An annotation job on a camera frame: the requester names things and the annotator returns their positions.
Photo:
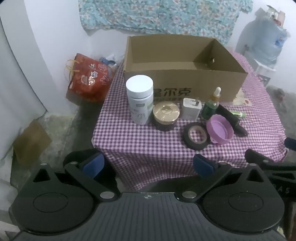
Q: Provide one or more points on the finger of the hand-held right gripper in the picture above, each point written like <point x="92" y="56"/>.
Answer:
<point x="291" y="143"/>
<point x="266" y="160"/>

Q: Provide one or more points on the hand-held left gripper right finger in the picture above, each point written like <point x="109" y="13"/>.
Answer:
<point x="203" y="165"/>

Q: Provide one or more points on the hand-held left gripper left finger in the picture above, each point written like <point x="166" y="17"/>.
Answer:
<point x="93" y="165"/>

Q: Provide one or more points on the black tape roll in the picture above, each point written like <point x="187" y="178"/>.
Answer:
<point x="188" y="139"/>

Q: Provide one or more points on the black cylindrical object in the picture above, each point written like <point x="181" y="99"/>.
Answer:
<point x="233" y="121"/>

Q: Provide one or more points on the small green tube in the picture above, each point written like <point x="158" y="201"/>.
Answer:
<point x="239" y="114"/>

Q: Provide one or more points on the white charger plug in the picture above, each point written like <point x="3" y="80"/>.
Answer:
<point x="191" y="110"/>

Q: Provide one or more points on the green dropper bottle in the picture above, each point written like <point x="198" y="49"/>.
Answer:
<point x="210" y="109"/>

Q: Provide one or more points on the dark jar with gold lid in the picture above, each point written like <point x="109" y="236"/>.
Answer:
<point x="166" y="115"/>

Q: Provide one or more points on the white plastic bottle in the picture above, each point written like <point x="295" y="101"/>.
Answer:
<point x="140" y="97"/>

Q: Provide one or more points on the brown cardboard box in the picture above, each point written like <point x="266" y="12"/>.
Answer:
<point x="175" y="81"/>

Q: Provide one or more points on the purple checkered tablecloth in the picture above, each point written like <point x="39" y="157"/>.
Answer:
<point x="143" y="148"/>

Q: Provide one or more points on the brown paper sheet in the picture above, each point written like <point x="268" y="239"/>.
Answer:
<point x="31" y="143"/>

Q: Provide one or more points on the red patterned gift bag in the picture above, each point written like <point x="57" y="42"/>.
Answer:
<point x="89" y="81"/>

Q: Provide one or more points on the blue water jug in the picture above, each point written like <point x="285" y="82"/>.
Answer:
<point x="269" y="41"/>

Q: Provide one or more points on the small pale box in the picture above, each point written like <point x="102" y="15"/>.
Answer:
<point x="276" y="15"/>

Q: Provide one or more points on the teal floral cloth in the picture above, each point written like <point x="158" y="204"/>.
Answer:
<point x="157" y="16"/>

